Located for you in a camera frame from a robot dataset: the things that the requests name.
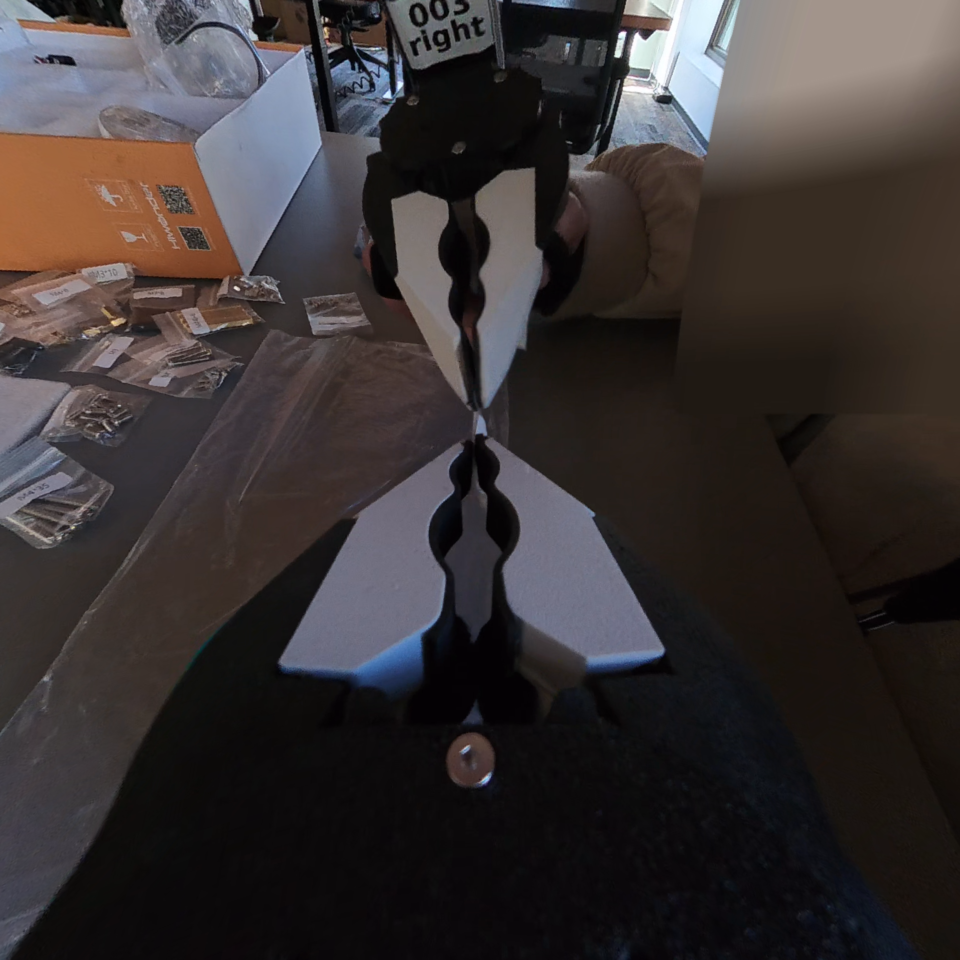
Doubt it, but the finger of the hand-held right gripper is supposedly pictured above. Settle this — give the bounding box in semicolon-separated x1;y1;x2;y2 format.
391;193;475;408
474;166;544;411

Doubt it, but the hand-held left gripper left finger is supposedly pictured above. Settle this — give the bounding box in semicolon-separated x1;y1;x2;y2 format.
279;437;478;687

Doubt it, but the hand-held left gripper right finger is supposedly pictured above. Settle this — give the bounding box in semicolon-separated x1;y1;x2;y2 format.
477;435;667;687

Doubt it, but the person's right forearm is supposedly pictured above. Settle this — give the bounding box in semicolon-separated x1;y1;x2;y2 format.
551;144;706;320

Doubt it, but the black chair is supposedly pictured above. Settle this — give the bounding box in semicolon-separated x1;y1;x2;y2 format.
495;0;630;155

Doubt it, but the large clear plastic bag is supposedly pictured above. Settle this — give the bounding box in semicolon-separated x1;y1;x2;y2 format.
0;330;511;751

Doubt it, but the bubble wrap bundle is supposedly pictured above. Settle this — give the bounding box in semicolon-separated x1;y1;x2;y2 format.
120;0;264;99

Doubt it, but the plastic wrapped round part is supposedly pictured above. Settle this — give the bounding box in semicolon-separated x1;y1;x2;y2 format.
97;105;202;145

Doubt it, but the pile of clear hardware packets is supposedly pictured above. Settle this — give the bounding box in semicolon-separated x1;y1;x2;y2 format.
0;262;372;549

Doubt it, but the orange cardboard box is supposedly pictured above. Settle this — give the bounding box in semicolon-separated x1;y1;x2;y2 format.
0;22;324;280

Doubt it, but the white foam sheet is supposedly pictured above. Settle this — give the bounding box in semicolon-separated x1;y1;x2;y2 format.
0;375;72;455

